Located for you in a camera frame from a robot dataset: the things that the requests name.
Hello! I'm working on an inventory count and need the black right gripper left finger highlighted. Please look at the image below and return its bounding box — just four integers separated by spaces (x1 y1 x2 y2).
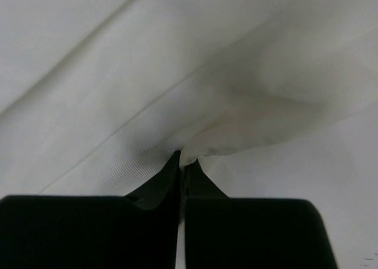
1 152 180 268

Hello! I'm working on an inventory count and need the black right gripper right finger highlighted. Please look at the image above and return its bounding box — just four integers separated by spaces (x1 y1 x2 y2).
183 162 337 269

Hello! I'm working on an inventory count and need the white pleated skirt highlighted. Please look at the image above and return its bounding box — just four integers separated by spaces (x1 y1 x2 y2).
0 0 378 269

